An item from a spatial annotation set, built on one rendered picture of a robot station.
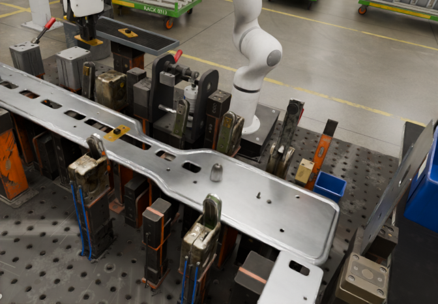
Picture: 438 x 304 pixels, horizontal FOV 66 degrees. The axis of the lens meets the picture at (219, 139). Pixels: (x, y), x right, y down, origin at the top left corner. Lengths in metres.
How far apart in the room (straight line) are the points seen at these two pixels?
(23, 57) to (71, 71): 0.26
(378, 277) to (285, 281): 0.18
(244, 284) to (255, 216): 0.17
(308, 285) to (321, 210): 0.22
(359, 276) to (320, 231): 0.17
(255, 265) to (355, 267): 0.20
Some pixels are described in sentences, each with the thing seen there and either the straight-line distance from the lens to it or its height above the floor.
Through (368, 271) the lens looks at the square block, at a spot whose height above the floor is 1.06.
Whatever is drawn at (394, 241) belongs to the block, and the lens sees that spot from 0.83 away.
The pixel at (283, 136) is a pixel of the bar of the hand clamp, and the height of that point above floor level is 1.11.
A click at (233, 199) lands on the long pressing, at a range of 0.87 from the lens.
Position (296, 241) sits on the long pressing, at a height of 1.00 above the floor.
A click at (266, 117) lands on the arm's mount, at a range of 1.61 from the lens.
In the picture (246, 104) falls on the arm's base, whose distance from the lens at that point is 1.42.
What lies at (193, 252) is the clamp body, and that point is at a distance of 0.73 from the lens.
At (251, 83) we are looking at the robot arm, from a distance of 1.37.
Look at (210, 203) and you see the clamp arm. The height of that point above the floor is 1.11.
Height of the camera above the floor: 1.62
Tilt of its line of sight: 36 degrees down
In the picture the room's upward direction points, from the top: 8 degrees clockwise
